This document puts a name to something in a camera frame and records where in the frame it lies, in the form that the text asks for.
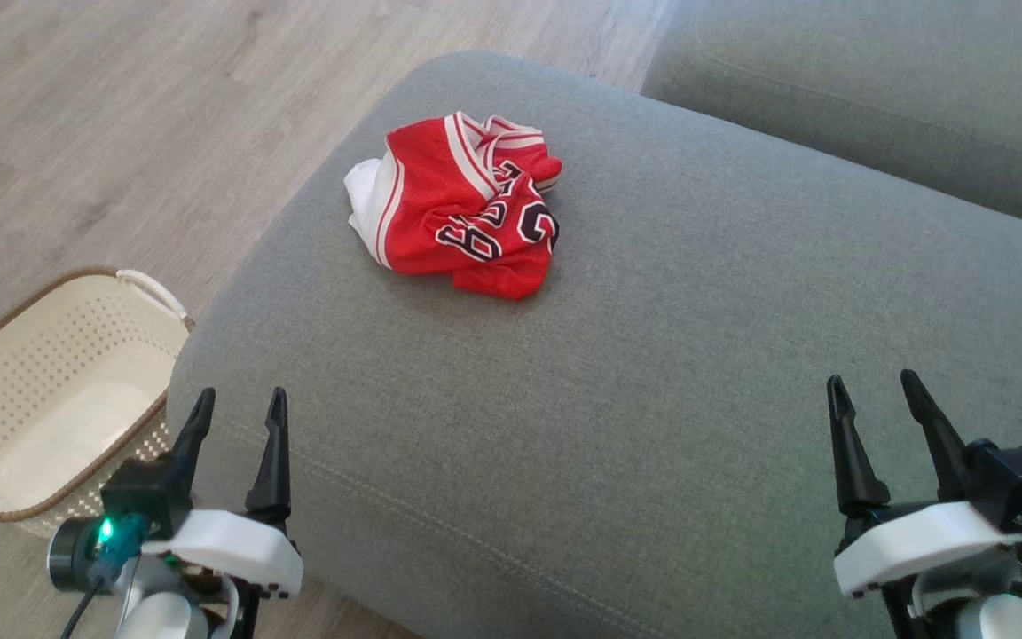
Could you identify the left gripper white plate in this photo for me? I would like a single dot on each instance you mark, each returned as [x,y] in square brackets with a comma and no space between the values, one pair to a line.
[227,546]

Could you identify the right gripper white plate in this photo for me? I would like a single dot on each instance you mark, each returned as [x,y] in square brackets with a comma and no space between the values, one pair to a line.
[910,541]

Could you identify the red basketball jersey number 23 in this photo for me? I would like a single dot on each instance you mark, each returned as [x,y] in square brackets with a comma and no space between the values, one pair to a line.
[440,195]

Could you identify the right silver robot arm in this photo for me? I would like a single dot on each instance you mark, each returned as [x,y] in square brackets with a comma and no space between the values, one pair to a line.
[999,621]

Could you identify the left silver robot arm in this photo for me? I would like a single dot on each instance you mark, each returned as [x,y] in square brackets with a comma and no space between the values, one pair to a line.
[161,617]

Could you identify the cream perforated laundry basket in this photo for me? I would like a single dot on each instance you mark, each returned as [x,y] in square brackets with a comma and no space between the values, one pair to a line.
[50,399]

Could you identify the grey sofa seat cushion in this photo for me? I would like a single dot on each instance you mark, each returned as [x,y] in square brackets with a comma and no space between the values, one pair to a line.
[609,399]

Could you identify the grey sofa back cushion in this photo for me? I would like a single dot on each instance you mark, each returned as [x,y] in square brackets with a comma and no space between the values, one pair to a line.
[875,89]

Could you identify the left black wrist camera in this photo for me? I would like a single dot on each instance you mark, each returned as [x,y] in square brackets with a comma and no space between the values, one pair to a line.
[134,493]

